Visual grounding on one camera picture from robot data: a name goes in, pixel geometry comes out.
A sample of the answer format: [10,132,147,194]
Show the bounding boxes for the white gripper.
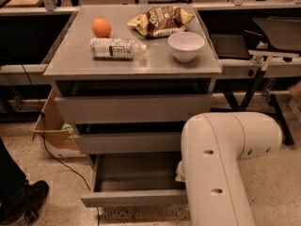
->
[175,161,185,183]

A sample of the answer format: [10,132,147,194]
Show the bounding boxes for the grey bottom drawer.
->
[81,152,187,208]

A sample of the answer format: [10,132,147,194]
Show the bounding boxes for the grey drawer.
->
[74,132,181,154]
[55,94,213,123]
[81,152,187,208]

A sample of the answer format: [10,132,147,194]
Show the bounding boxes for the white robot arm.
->
[176,112,282,226]

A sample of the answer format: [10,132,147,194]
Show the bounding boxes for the grey top drawer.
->
[55,94,213,123]

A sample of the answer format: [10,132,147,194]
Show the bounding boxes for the grey middle drawer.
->
[74,132,181,154]

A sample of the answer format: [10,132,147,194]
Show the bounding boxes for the grey drawer cabinet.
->
[44,5,221,155]

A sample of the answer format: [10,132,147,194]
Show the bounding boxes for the cardboard box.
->
[33,91,83,158]

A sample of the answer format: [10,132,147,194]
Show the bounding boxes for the white bowl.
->
[167,32,205,62]

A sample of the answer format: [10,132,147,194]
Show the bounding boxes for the clear plastic water bottle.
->
[89,38,147,59]

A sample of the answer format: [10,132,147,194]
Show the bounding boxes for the brown yellow chip bag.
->
[127,6,195,39]

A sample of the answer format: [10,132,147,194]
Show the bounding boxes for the black shoe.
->
[0,181,49,225]

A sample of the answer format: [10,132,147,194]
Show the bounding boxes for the dark trouser leg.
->
[0,138,26,202]

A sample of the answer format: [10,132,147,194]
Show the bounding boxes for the orange fruit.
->
[92,18,112,38]

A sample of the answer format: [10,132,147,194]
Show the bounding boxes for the black floor cable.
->
[20,64,101,226]

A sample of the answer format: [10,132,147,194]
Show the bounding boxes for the black frame side table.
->
[207,15,301,145]

